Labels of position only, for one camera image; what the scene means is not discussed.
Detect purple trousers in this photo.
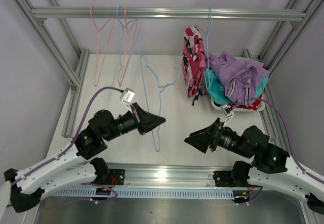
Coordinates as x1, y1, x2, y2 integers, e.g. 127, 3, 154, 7
209, 51, 269, 106

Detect right aluminium frame post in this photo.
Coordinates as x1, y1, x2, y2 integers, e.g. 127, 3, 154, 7
242, 0, 324, 144

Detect white plastic mesh basket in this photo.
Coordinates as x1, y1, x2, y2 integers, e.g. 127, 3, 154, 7
210, 56, 266, 112

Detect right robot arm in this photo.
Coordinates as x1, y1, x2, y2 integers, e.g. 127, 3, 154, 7
184, 118, 323, 214

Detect light blue hanger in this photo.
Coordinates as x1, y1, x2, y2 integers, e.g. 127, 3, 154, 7
116, 6, 142, 87
195, 7, 212, 91

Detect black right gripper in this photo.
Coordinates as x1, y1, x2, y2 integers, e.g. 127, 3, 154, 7
183, 118, 252, 159

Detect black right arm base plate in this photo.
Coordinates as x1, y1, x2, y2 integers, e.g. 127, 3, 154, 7
212, 170, 261, 190

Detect white slotted cable duct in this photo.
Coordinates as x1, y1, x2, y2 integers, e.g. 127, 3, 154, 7
50, 187, 235, 200

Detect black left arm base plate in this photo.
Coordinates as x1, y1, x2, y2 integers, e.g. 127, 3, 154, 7
105, 169, 126, 186

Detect aluminium hanging rail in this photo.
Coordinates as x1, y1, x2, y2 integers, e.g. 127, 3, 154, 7
31, 6, 306, 22

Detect aluminium frame post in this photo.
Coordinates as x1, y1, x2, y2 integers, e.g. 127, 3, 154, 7
14, 0, 90, 138
242, 0, 324, 144

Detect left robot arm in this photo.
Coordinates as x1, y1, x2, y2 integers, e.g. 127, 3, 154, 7
4, 103, 166, 213

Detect left aluminium frame post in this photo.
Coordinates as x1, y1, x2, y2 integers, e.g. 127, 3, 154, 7
14, 0, 90, 138

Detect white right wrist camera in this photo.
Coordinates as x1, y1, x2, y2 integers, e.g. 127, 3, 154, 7
221, 104, 234, 127

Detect blue hanger with purple trousers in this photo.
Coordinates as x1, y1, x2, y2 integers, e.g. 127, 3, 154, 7
140, 54, 180, 152

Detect red trousers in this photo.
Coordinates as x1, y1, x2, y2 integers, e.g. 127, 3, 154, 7
217, 92, 264, 111

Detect pink floral trousers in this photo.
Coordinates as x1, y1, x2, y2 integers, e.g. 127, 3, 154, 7
182, 26, 207, 106

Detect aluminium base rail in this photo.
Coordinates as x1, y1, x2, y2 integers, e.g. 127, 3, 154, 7
32, 161, 310, 191

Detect pink hanger with teal trousers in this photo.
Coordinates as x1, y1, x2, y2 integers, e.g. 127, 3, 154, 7
118, 6, 139, 86

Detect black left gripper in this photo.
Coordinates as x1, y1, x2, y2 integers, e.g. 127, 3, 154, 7
104, 102, 166, 142

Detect pink wire hanger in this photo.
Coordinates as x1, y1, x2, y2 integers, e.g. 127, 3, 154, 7
90, 6, 115, 87

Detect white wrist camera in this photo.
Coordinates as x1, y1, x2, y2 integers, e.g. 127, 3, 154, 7
221, 104, 234, 127
120, 88, 135, 112

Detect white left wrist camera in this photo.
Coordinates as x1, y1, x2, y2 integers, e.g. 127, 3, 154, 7
120, 88, 135, 112

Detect teal trousers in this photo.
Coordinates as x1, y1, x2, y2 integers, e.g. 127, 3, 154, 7
206, 69, 269, 105

